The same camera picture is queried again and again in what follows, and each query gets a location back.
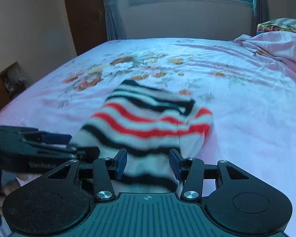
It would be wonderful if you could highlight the grey curtain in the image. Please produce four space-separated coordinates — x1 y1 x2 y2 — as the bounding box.
103 0 126 41
251 0 270 35

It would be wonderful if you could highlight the red black white striped garment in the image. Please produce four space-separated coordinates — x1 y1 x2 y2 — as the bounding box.
70 80 213 193

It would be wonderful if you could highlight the dark wooden door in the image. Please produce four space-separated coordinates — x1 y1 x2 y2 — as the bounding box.
65 0 107 55

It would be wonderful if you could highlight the pink crumpled blanket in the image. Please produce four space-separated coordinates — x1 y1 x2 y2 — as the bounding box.
235 31 296 74

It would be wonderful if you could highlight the person's left hand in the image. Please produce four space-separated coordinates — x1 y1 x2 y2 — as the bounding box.
0 173 41 216

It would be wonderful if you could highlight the grey left curtain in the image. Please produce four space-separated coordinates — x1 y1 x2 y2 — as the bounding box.
103 0 126 41

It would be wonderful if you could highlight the wooden bedside cabinet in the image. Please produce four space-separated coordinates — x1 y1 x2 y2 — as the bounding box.
0 62 31 111

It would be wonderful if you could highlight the floral pink bed sheet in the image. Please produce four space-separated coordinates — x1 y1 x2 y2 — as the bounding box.
0 38 296 236

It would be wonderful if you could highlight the grey right curtain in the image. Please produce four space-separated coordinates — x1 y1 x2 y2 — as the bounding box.
251 0 270 35

